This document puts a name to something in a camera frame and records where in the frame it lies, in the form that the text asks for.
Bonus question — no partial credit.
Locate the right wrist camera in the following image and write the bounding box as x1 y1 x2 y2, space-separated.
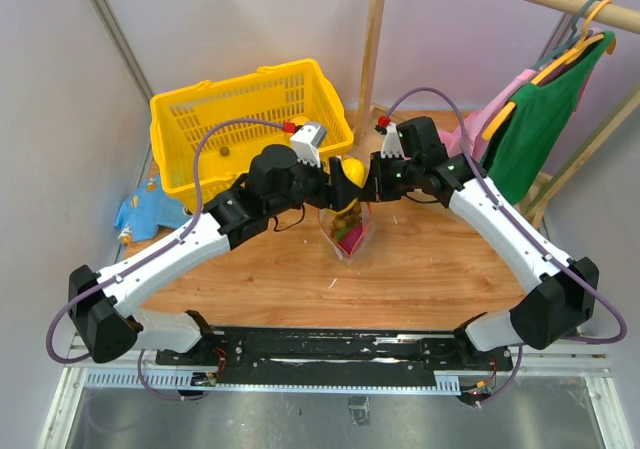
375 115 404 159

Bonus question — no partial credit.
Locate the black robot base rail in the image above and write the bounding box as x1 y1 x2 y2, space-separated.
155 326 513 396

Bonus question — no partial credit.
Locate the green shirt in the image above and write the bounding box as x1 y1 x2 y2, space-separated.
481 31 616 204

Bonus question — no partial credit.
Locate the grey clothes hanger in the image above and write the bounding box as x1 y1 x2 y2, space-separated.
530 0 602 71

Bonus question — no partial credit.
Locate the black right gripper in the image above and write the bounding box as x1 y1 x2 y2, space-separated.
358 151 421 203

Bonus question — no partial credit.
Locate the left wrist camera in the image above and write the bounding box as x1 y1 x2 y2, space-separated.
290 121 328 167

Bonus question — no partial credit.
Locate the purple cable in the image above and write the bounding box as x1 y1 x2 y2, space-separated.
389 86 627 345
45 118 289 403

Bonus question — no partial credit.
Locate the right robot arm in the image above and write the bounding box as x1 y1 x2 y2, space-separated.
360 116 599 369

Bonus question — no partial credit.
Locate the clear zip top bag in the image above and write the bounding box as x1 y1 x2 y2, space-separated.
318 202 372 264

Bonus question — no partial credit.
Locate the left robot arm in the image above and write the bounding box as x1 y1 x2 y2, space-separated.
64 144 366 365

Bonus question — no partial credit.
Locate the bunch of brown longans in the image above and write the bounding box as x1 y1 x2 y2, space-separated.
330 203 362 239

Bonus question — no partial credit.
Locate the yellow plastic shopping basket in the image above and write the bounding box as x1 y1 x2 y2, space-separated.
150 59 354 210

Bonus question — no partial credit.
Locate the yellow mango fruit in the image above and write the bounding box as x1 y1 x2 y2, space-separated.
341 158 367 188

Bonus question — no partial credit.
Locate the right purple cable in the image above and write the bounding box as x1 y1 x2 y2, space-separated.
389 86 627 345

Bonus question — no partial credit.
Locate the dark red fruit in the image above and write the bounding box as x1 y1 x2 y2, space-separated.
337 224 364 255

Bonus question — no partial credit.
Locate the orange fruit with leaf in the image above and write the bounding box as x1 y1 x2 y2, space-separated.
290 115 310 126

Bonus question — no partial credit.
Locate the pink shirt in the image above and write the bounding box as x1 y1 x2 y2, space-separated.
442 29 609 163

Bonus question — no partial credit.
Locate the yellow clothes hanger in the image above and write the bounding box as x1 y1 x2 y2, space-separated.
482 0 617 143

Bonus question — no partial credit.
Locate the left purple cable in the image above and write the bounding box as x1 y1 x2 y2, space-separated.
45 118 289 403

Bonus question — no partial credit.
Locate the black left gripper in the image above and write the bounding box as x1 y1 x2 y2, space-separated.
267 149 362 218

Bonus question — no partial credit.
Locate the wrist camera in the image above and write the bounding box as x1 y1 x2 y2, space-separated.
375 115 404 159
290 121 328 167

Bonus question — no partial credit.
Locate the blue cartoon cloth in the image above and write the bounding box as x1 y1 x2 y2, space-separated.
114 175 192 245

